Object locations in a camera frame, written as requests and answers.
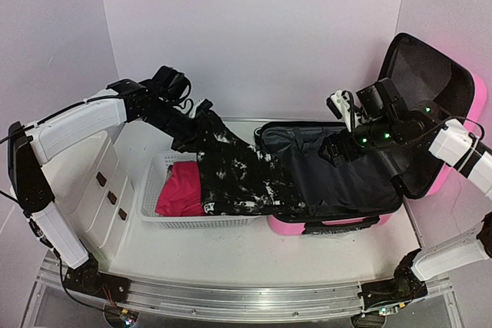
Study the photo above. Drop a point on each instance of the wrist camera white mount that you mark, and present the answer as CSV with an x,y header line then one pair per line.
x,y
342,105
195,109

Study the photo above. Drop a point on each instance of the white drawer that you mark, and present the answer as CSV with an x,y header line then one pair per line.
x,y
119,206
108,224
93,196

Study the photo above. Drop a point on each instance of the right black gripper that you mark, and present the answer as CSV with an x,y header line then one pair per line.
x,y
332,142

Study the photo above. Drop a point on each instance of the black white patterned garment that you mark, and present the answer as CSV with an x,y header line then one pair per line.
x,y
236,177

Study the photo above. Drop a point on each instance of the white perforated plastic basket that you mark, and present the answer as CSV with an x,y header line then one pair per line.
x,y
152,182

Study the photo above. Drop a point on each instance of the white rectangular foam box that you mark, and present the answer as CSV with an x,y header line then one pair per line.
x,y
69,174

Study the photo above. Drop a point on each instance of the pink hard-shell suitcase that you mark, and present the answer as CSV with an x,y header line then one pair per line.
x,y
365,192

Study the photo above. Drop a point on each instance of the solid red garment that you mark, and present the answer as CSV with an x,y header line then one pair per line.
x,y
181,193

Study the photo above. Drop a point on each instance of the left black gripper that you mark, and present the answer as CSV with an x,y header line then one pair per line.
x,y
189,141

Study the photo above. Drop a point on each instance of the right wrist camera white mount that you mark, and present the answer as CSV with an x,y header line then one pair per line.
x,y
342,105

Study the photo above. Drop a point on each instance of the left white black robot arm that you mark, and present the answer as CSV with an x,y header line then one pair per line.
x,y
31,148

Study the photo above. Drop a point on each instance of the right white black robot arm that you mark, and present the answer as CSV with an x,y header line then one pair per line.
x,y
466,153

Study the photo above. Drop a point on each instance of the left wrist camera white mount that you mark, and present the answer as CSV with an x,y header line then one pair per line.
x,y
195,109

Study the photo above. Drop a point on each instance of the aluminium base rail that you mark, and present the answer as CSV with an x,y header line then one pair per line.
x,y
243,304

